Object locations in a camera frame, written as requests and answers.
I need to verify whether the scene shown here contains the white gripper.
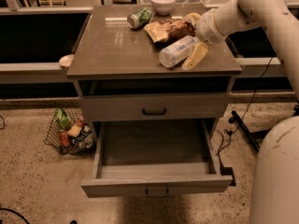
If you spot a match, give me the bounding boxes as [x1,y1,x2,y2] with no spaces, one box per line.
[181,8,226,71]

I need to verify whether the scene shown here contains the clear blue plastic bottle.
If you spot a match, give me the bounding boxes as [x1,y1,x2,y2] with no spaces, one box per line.
[159,35,199,68]

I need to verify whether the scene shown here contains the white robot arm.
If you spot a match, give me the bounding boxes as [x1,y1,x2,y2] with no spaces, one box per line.
[195,0,299,224]

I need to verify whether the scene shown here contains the grey drawer cabinet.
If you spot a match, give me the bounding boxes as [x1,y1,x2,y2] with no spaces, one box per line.
[66,3,243,199]

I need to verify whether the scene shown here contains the closed grey upper drawer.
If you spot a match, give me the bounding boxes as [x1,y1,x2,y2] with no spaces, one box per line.
[78,93,229,121]

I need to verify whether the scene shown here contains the open grey middle drawer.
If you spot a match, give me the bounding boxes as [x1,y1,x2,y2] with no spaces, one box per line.
[81,119,234,198]

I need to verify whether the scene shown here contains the brown yellow chip bag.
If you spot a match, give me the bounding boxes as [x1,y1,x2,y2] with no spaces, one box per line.
[144,17,197,43]

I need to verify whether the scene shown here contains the white bowl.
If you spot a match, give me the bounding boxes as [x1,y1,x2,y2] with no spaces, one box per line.
[150,0,176,15]

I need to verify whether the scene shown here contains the green soda can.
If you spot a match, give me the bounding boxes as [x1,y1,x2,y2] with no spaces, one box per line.
[127,7,153,29]

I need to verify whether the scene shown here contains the black wheeled stand base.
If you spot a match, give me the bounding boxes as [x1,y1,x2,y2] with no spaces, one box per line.
[228,105,299,153]

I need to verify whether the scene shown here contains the round tan disc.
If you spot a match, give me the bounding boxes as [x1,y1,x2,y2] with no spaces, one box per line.
[59,54,74,68]

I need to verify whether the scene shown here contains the yellow sponge block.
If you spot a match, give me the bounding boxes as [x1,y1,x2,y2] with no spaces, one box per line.
[67,124,81,137]

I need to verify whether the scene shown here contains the green snack bag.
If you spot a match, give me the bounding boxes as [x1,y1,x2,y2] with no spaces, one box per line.
[54,108,72,131]

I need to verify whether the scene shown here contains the black cable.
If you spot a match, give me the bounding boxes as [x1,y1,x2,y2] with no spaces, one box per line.
[215,57,275,157]

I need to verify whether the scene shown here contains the black wire basket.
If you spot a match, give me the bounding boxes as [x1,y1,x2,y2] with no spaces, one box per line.
[45,107,96,155]

